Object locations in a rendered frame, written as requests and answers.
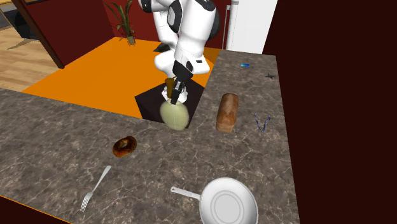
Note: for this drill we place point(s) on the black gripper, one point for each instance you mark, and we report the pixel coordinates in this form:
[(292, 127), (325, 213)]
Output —
[(182, 70)]

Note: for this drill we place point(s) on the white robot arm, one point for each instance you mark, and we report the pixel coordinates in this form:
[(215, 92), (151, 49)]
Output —
[(189, 34)]

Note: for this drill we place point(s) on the pale green vase brown neck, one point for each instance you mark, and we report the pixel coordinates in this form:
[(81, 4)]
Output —
[(175, 116)]

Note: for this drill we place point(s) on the dark robot stand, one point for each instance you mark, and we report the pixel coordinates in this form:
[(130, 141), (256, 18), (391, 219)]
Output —
[(152, 104)]

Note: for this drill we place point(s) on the brown bread loaf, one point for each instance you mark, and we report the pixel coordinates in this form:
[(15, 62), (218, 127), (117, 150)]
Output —
[(227, 113)]

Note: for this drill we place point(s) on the small blue object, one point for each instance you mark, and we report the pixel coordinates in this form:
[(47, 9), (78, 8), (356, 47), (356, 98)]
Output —
[(245, 65)]

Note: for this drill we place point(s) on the brown bagel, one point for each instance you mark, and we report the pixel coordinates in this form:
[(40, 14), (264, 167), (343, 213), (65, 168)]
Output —
[(130, 149)]

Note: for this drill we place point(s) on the blue tongs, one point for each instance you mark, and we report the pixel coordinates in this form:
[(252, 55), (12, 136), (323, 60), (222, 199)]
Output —
[(258, 122)]

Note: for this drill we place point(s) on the green potted plant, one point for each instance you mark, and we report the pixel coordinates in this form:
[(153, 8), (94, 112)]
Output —
[(124, 21)]

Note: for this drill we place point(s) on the small dark star-shaped object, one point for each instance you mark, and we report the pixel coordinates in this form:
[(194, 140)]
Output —
[(270, 76)]

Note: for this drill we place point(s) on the white refrigerator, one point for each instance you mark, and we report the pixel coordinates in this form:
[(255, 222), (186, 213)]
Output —
[(251, 24)]

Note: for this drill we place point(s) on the white frying pan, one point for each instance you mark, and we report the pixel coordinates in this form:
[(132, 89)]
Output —
[(228, 203)]

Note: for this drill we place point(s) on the silver fork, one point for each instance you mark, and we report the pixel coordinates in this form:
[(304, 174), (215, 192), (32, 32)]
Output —
[(96, 185)]

